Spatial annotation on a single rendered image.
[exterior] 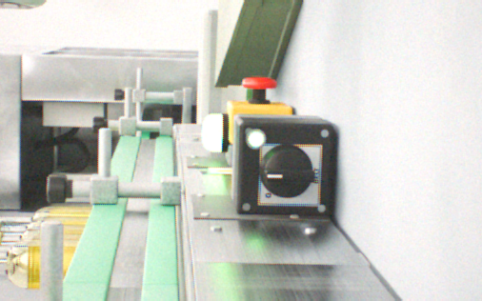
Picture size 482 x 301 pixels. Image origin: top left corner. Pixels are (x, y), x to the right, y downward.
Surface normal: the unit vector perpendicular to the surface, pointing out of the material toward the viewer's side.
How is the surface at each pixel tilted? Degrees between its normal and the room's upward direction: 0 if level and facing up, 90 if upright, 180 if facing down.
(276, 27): 90
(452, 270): 0
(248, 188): 90
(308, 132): 90
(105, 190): 90
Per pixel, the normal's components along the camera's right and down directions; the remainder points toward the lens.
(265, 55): 0.00, 0.97
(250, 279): 0.04, -0.99
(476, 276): -1.00, -0.02
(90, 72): 0.07, 0.13
